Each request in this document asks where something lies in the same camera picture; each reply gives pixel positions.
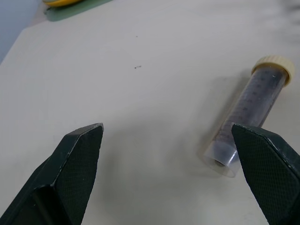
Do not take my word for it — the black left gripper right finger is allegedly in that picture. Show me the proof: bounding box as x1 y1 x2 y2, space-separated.
231 123 300 225

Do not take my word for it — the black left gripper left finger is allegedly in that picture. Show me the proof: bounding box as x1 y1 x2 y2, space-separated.
0 122 105 225

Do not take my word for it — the clear tube with cream cap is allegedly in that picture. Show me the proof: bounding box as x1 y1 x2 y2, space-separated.
202 54 295 179

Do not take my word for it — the green mat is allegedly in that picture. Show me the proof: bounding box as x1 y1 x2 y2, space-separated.
45 0 113 22

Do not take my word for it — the yellow round object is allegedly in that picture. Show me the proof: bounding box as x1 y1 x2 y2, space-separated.
42 0 82 7

